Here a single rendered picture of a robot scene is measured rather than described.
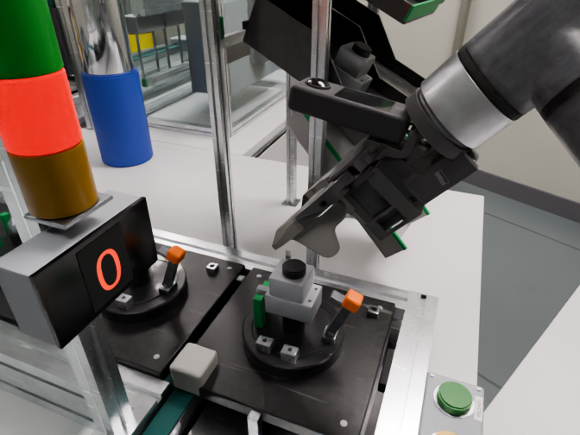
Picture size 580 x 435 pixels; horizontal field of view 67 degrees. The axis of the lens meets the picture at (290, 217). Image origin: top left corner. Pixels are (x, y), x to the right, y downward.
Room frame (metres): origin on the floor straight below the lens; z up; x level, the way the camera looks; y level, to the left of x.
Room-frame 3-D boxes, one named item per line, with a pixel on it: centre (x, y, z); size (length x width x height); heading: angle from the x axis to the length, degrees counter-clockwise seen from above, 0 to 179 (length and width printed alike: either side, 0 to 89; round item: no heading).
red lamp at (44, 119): (0.29, 0.17, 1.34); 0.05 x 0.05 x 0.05
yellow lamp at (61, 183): (0.29, 0.17, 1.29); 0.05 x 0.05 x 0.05
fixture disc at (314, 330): (0.42, -0.01, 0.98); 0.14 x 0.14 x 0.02
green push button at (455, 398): (0.33, -0.20, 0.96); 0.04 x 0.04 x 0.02
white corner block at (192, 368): (0.37, 0.12, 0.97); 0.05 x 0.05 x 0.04; 68
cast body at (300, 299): (0.43, 0.00, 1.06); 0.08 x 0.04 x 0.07; 68
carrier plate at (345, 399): (0.42, -0.01, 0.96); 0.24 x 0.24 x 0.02; 68
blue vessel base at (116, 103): (1.28, 0.52, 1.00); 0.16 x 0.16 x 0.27
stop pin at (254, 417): (0.31, 0.04, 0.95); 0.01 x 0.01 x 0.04; 68
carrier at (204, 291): (0.52, 0.23, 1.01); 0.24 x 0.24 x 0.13; 68
